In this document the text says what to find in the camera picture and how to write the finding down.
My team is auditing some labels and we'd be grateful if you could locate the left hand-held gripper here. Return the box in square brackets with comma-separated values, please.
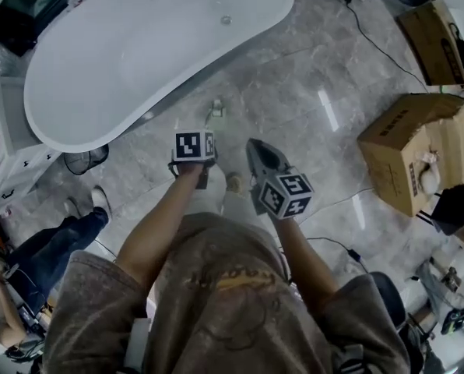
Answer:
[167, 129, 219, 177]

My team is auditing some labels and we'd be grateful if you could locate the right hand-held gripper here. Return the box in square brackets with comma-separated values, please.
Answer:
[246, 137, 315, 222]

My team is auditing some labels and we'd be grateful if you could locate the pale green long-handled brush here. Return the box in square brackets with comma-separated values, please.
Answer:
[204, 103, 222, 132]

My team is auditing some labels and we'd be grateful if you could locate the white bathtub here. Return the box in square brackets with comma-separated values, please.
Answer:
[23, 0, 296, 153]

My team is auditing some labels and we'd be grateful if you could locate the person's left forearm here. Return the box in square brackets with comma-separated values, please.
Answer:
[117, 161, 208, 288]

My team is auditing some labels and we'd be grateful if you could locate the person's right forearm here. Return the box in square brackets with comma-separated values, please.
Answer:
[272, 211, 340, 300]

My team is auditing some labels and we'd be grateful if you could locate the person's right tan shoe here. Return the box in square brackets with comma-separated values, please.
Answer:
[225, 172, 244, 193]

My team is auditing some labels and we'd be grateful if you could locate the brown cardboard box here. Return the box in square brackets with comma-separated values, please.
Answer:
[396, 0, 464, 88]
[357, 92, 464, 218]

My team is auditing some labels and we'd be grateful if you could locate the person's brown printed t-shirt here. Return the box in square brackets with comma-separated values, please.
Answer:
[43, 211, 412, 374]

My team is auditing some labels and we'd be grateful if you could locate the white pouch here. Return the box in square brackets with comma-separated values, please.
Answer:
[419, 166, 442, 195]

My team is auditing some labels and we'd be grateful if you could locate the white cabinet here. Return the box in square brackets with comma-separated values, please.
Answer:
[0, 72, 64, 220]

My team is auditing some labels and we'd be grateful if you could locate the black chair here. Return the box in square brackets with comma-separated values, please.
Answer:
[417, 184, 464, 238]

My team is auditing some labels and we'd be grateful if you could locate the black wire waste basket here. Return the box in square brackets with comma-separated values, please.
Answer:
[62, 143, 111, 177]

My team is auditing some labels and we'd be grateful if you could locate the black cable with adapter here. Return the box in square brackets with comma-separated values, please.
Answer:
[308, 237, 370, 275]

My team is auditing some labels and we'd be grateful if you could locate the black floor cable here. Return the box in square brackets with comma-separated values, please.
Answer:
[344, 0, 431, 94]

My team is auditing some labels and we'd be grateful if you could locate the person's right backpack strap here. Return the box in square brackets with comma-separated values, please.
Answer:
[331, 343, 367, 374]

